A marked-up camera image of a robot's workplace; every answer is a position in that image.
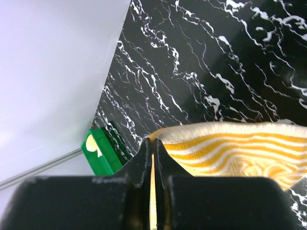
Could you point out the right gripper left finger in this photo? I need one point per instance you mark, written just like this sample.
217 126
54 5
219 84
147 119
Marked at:
116 202

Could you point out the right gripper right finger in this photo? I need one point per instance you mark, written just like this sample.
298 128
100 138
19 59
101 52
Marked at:
186 202

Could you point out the yellow orange striped towel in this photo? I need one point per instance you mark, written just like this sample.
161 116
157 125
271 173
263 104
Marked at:
272 150

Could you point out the green plastic tray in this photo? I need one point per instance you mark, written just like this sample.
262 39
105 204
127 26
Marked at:
109 163

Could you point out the yellow cream towel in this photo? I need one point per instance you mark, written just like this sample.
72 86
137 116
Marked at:
92 146

